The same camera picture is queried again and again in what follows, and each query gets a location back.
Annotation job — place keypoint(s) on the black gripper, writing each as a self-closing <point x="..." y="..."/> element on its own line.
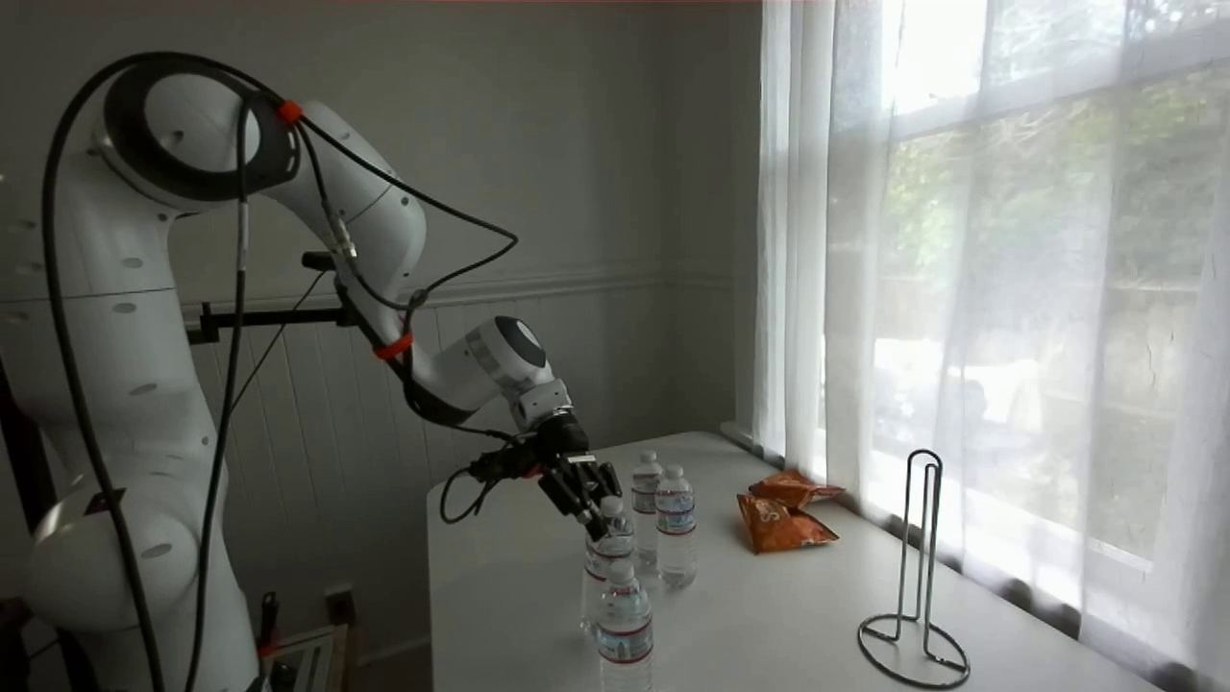
<point x="561" y="467"/>

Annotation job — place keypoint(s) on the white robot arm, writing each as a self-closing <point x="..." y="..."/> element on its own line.
<point x="96" y="353"/>

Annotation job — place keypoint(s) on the right orange snack bag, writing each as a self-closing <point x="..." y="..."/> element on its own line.
<point x="776" y="529"/>

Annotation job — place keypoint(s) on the orange snack bag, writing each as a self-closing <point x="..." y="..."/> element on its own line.
<point x="776" y="529"/>
<point x="798" y="488"/>

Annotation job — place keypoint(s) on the left orange snack bag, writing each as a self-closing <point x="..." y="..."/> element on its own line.
<point x="798" y="488"/>

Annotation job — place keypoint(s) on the metal paper towel holder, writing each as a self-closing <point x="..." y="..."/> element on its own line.
<point x="907" y="643"/>

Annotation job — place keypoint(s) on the white sheer curtain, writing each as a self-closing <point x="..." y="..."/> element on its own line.
<point x="1001" y="228"/>

